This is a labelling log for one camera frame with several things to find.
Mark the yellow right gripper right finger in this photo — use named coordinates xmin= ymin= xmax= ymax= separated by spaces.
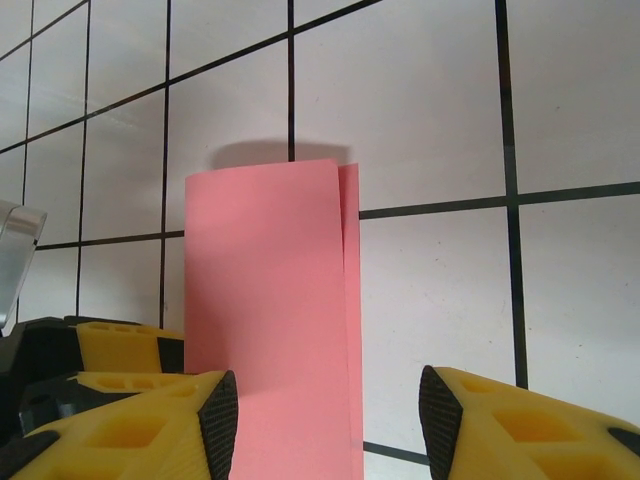
xmin=417 ymin=364 xmax=640 ymax=480

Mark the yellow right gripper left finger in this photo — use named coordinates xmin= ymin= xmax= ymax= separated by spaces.
xmin=0 ymin=369 xmax=240 ymax=480

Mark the pink cloth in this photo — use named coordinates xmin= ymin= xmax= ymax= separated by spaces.
xmin=183 ymin=158 xmax=362 ymax=480

